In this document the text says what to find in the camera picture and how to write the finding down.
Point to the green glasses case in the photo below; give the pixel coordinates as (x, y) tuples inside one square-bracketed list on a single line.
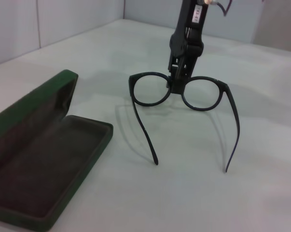
[(39, 157)]

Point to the black glasses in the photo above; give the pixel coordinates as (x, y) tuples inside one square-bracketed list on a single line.
[(135, 101)]

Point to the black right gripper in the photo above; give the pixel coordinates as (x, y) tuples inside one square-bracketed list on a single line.
[(186, 21)]

